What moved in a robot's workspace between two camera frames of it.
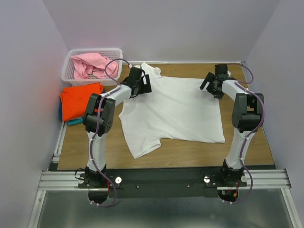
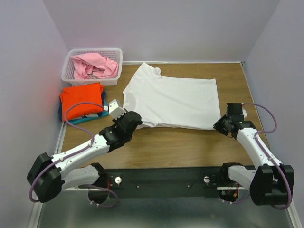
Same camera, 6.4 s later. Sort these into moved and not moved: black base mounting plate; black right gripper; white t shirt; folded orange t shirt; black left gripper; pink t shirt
Moved: black left gripper; black right gripper; white t shirt
Not moved: pink t shirt; folded orange t shirt; black base mounting plate
